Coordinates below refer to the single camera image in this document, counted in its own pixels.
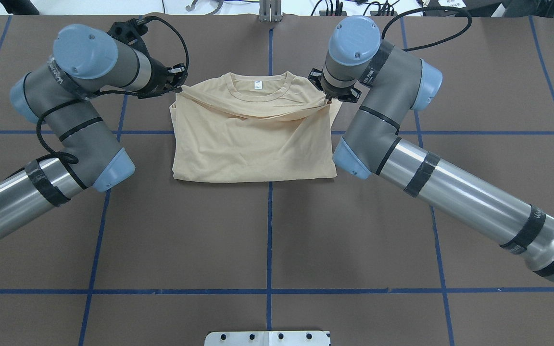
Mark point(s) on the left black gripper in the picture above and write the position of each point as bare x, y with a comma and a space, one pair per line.
160, 80

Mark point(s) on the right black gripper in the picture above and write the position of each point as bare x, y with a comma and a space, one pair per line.
333, 91

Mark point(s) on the beige long-sleeve printed shirt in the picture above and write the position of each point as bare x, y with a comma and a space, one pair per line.
240, 129

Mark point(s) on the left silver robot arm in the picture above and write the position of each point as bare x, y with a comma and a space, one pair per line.
86, 63

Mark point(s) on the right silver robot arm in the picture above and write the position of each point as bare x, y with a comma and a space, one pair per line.
400, 82

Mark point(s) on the white metal mounting plate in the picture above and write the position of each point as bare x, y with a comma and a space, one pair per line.
269, 338

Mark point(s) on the grey aluminium camera post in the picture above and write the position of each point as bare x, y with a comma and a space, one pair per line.
270, 11

